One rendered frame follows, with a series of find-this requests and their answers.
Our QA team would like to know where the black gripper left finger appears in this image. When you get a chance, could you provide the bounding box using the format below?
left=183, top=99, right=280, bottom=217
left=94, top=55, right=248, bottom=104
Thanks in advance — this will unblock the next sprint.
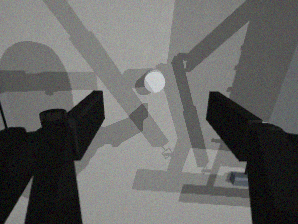
left=0, top=90, right=105, bottom=224

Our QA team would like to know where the light grey cylinder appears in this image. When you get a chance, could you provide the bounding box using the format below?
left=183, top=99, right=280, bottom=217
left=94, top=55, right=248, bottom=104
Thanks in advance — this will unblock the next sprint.
left=144, top=68, right=165, bottom=93

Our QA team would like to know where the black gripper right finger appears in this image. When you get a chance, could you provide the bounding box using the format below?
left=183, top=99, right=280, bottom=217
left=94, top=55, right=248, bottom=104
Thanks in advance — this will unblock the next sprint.
left=206, top=91, right=298, bottom=224

